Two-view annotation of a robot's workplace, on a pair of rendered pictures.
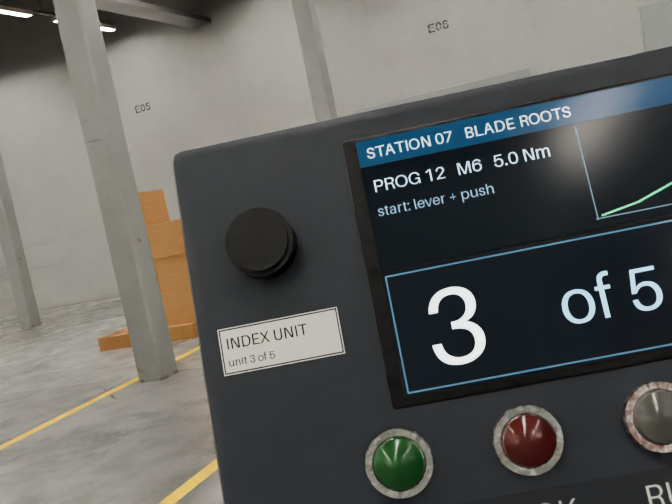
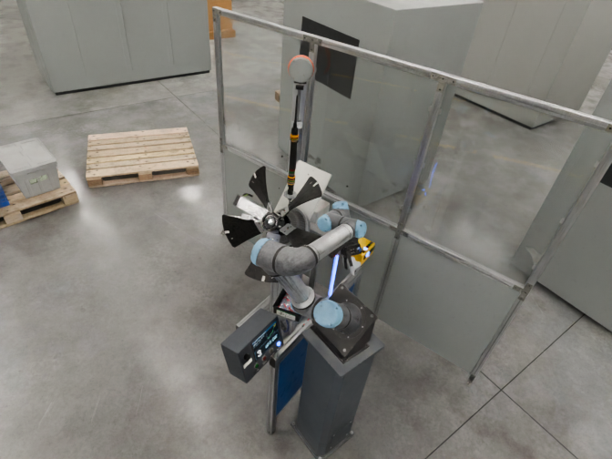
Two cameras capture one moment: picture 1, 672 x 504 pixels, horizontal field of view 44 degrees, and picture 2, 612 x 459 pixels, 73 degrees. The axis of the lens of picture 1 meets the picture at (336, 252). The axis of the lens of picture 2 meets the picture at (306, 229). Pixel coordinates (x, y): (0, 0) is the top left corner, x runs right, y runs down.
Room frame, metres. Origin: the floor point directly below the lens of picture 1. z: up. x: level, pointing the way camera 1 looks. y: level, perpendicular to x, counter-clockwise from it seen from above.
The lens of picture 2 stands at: (-0.30, 0.81, 2.75)
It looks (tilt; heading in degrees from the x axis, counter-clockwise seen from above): 39 degrees down; 298
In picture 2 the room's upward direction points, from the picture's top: 6 degrees clockwise
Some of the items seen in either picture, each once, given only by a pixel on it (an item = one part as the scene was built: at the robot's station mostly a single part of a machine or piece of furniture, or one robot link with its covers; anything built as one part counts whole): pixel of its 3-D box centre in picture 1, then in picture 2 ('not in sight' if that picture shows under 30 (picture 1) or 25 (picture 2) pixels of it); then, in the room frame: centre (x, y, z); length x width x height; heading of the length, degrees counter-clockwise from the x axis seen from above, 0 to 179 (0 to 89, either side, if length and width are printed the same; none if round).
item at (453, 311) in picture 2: not in sight; (339, 251); (0.62, -1.51, 0.50); 2.59 x 0.03 x 0.91; 175
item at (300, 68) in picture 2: not in sight; (300, 68); (1.04, -1.42, 1.88); 0.16 x 0.07 x 0.16; 30
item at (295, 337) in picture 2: not in sight; (321, 311); (0.33, -0.67, 0.82); 0.90 x 0.04 x 0.08; 85
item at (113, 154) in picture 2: not in sight; (142, 154); (3.58, -2.04, 0.07); 1.20 x 1.00 x 0.15; 52
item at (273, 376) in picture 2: not in sight; (272, 401); (0.37, -0.24, 0.39); 0.04 x 0.04 x 0.78; 85
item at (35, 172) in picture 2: not in sight; (29, 168); (3.87, -0.90, 0.31); 0.60 x 0.42 x 0.33; 165
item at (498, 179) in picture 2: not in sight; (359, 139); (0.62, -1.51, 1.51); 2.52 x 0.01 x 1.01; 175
